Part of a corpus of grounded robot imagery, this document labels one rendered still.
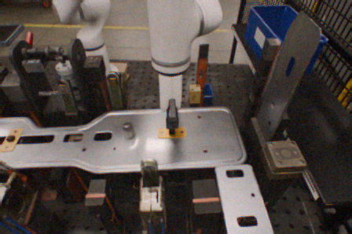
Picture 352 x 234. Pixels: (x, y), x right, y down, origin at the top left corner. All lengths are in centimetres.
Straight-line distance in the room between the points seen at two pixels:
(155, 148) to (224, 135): 21
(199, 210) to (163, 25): 42
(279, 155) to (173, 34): 38
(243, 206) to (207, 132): 23
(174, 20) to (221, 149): 38
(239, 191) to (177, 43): 37
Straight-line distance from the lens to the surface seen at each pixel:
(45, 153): 73
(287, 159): 62
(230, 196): 59
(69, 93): 79
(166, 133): 68
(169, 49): 46
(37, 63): 79
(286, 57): 60
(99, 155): 67
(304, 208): 100
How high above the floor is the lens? 153
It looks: 47 degrees down
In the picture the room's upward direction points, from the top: straight up
